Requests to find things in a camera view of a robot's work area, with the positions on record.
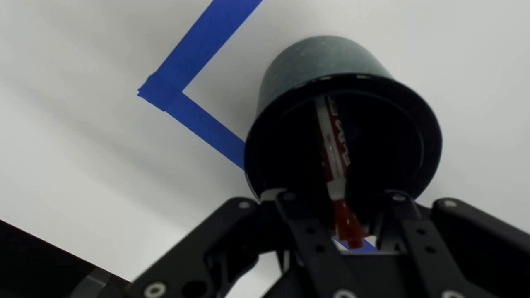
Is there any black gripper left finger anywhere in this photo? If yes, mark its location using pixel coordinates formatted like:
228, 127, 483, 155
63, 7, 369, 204
122, 190, 354, 298

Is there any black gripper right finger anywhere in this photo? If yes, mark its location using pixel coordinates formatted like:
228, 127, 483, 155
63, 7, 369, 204
374, 190, 530, 298

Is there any white marker with red cap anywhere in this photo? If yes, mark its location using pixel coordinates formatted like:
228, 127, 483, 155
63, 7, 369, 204
314, 95, 367, 251

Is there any dark green cup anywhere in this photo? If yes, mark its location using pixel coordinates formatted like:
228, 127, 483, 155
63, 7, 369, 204
243, 36, 443, 224

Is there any short blue tape strip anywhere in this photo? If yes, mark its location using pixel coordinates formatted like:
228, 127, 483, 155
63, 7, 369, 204
137, 77, 381, 256

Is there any long blue tape strip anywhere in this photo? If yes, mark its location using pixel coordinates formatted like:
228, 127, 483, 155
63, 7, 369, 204
137, 0, 265, 105

